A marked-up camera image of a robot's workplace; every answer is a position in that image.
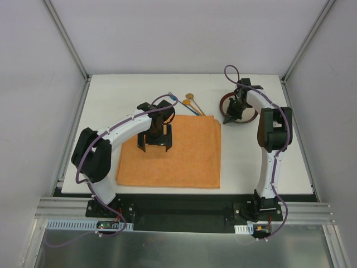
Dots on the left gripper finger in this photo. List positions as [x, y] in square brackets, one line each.
[141, 141]
[168, 137]

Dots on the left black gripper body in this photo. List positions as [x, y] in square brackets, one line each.
[155, 140]

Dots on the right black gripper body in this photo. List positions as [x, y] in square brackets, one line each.
[234, 109]

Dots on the red rimmed plate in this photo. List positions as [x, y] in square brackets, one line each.
[249, 114]

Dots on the orange cloth placemat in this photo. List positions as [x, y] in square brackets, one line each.
[193, 161]

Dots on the gold spoon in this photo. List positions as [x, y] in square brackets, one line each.
[191, 97]
[188, 102]

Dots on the blue metal fork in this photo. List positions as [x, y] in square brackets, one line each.
[186, 106]

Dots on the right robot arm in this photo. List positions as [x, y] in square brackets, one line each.
[274, 135]

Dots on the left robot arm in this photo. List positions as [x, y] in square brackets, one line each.
[92, 155]

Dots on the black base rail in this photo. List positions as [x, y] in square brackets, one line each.
[194, 213]

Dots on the right white cable duct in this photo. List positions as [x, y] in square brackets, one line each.
[244, 229]

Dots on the white cable duct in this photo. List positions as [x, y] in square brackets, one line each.
[88, 225]
[244, 229]

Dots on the aluminium front rail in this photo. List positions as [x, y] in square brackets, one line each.
[75, 208]

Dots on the left white cable duct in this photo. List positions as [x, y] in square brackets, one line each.
[88, 225]

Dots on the right aluminium frame post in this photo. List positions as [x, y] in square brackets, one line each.
[321, 17]

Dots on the aluminium frame post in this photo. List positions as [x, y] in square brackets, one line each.
[321, 17]
[66, 38]

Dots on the left aluminium frame post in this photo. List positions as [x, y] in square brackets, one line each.
[66, 38]

